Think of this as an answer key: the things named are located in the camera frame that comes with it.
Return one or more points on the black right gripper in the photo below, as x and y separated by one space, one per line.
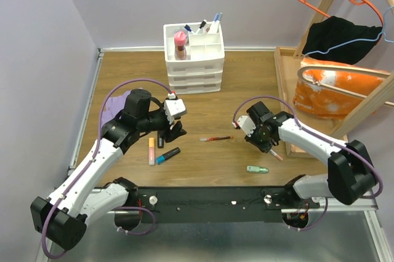
263 147

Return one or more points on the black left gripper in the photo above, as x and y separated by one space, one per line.
176 131

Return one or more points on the pink white marker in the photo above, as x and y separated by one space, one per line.
277 156

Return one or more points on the white plastic drawer organizer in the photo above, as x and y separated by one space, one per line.
202 70

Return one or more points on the pink cap pencil tube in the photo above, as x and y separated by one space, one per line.
180 41

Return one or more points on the blue cap white marker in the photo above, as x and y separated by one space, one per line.
187 27

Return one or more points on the salmon tip white pen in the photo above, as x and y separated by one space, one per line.
212 29

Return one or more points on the blue cap white pen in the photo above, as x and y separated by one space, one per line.
215 18

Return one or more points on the black cap white marker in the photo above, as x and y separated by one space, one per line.
201 26

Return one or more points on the light blue white pen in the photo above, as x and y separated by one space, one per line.
217 22

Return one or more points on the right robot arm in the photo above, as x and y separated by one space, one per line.
349 173

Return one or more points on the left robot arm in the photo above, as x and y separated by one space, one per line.
89 176

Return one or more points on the purple black highlighter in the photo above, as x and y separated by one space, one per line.
160 140

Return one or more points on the blue black highlighter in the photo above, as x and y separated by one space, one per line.
164 157

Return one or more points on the orange pink highlighter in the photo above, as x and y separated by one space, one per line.
151 151

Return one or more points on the orange red pen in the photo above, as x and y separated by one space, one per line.
216 138

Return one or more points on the green stapler remover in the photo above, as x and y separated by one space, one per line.
257 169

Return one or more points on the orange white tie-dye garment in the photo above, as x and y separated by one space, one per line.
331 90

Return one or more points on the purple cloth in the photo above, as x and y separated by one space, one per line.
113 106

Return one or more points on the black garment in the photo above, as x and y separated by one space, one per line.
341 37

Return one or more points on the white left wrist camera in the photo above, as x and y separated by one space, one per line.
174 107

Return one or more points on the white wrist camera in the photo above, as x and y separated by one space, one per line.
245 124
174 107

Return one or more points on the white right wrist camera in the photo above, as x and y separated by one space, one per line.
245 124

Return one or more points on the aluminium frame rail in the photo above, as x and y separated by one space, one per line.
298 221

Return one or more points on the wooden clothes rack frame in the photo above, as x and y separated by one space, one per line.
339 40

